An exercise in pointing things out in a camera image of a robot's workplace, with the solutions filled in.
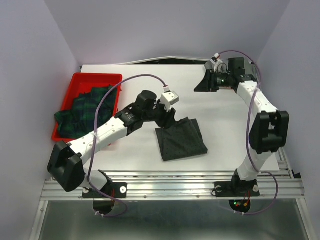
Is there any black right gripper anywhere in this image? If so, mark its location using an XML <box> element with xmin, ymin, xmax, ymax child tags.
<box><xmin>192</xmin><ymin>69</ymin><xmax>232</xmax><ymax>93</ymax></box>

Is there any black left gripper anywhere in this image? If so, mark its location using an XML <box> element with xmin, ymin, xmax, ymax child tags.
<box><xmin>142</xmin><ymin>99</ymin><xmax>177</xmax><ymax>131</ymax></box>

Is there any grey dotted skirt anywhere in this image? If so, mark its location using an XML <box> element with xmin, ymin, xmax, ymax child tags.
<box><xmin>155</xmin><ymin>117</ymin><xmax>208</xmax><ymax>162</ymax></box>

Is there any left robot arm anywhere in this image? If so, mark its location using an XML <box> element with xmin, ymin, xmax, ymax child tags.
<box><xmin>47</xmin><ymin>90</ymin><xmax>180</xmax><ymax>197</ymax></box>

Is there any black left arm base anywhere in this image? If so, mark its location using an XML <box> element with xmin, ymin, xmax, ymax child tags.
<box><xmin>82</xmin><ymin>182</ymin><xmax>128</xmax><ymax>199</ymax></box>

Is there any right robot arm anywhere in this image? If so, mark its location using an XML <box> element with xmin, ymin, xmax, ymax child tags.
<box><xmin>194</xmin><ymin>53</ymin><xmax>290</xmax><ymax>195</ymax></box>

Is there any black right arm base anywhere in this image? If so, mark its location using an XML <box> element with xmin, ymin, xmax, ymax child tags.
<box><xmin>211</xmin><ymin>180</ymin><xmax>260</xmax><ymax>198</ymax></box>

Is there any folded pink patterned skirt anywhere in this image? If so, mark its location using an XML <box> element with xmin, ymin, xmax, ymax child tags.
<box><xmin>219</xmin><ymin>86</ymin><xmax>232</xmax><ymax>90</ymax></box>

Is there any folded light grey skirt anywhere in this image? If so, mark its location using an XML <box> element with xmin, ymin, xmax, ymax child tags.
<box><xmin>204</xmin><ymin>59</ymin><xmax>256</xmax><ymax>74</ymax></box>

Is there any green plaid skirt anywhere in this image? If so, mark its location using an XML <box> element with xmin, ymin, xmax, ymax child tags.
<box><xmin>54</xmin><ymin>85</ymin><xmax>118</xmax><ymax>139</ymax></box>

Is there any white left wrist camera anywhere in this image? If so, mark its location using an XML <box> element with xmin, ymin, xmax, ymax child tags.
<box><xmin>160</xmin><ymin>91</ymin><xmax>180</xmax><ymax>112</ymax></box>

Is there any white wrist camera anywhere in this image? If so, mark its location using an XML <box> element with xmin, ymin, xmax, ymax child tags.
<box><xmin>160</xmin><ymin>91</ymin><xmax>180</xmax><ymax>112</ymax></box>
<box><xmin>210</xmin><ymin>54</ymin><xmax>227</xmax><ymax>73</ymax></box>

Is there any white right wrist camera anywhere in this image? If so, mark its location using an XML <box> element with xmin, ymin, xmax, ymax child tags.
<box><xmin>210</xmin><ymin>54</ymin><xmax>227</xmax><ymax>73</ymax></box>

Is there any aluminium frame rail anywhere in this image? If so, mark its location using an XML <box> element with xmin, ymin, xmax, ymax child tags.
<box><xmin>39</xmin><ymin>170</ymin><xmax>306</xmax><ymax>201</ymax></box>

